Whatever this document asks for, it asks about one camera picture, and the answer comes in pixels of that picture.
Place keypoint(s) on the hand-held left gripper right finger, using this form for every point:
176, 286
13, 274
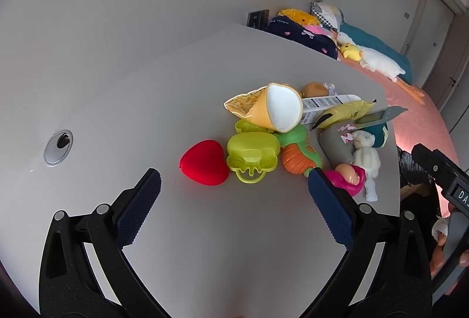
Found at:
329, 208

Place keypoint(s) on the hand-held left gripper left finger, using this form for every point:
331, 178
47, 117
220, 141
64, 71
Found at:
139, 208

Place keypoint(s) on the trash bin with black bag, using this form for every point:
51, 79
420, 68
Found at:
414, 171

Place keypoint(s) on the green orange rubber toy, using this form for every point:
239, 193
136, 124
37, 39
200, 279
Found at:
295, 157

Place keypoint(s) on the yellow snack packet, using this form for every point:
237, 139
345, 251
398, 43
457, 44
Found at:
344, 111

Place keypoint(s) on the person's right hand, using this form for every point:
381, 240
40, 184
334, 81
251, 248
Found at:
438, 230

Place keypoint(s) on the pink toy with egg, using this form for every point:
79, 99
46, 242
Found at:
335, 180

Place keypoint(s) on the white plush bear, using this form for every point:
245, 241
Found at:
366, 160

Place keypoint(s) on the grey pouch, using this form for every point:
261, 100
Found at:
333, 146

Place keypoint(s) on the pink bed sheet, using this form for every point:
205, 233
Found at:
414, 120

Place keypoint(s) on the teal plush item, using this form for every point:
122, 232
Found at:
379, 135

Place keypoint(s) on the red heart-shaped box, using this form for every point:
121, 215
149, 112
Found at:
203, 162

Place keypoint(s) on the lime green plastic case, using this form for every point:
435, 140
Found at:
252, 151

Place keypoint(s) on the white carton box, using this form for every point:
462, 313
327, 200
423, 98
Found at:
318, 107

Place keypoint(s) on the brown bread toy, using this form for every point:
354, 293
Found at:
314, 89

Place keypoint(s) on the small lilac toy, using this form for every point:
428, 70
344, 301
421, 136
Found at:
331, 88

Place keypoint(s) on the yellow popcorn paper cup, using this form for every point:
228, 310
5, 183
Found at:
256, 109

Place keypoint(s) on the white goose plush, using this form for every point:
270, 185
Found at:
377, 60

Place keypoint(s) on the grey door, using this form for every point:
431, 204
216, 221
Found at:
428, 21

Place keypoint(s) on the yellow duck plush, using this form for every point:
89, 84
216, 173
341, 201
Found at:
350, 51

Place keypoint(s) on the teal blanket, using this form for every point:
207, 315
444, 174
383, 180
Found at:
366, 36

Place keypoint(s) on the pink pillow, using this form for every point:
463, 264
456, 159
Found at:
315, 30

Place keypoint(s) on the checkered pillow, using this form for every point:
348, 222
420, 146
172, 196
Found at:
324, 12

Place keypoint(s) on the yellow plush pillow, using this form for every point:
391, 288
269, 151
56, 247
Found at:
296, 15

